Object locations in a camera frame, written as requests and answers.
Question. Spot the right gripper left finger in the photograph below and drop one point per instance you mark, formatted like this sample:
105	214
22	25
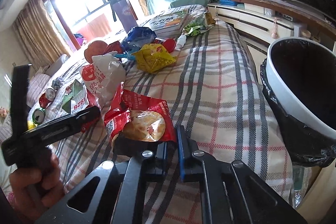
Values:
111	193

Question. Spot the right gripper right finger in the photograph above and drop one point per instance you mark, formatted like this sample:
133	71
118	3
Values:
231	192

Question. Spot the green milk carton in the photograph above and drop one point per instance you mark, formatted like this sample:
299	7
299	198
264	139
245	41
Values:
71	92

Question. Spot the red chip bag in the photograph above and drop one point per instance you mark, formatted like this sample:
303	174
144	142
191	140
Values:
138	117

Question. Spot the yellow snack bag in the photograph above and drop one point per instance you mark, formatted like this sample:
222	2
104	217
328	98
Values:
151	58

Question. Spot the white trash bin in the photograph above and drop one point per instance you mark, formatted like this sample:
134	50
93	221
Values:
301	73

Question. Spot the green soda can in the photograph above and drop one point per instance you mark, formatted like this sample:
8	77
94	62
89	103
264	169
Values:
38	116

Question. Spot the crushed red can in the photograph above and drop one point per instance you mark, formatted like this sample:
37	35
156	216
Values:
47	97

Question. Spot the crumpled foil ball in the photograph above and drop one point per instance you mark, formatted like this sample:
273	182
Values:
57	83

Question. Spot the red apple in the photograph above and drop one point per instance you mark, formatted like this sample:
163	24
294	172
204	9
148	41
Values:
95	48

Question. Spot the plaid blanket table cover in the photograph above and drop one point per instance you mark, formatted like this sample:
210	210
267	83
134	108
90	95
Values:
211	90

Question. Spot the red crumpled wrapper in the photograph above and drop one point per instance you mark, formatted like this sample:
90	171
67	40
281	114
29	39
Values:
114	47

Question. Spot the blue crumpled wrapper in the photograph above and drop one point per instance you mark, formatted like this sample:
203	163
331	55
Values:
136	38

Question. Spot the small white bottle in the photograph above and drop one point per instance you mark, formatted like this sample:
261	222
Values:
181	42

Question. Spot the red round lid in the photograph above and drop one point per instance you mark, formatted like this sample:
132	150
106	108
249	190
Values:
169	45

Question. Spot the purple thermos bottle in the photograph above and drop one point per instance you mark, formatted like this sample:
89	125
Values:
122	11

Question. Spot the white TV cabinet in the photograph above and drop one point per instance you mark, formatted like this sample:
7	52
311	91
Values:
263	27

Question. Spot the green snack wrapper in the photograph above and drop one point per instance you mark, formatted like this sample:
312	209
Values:
199	25

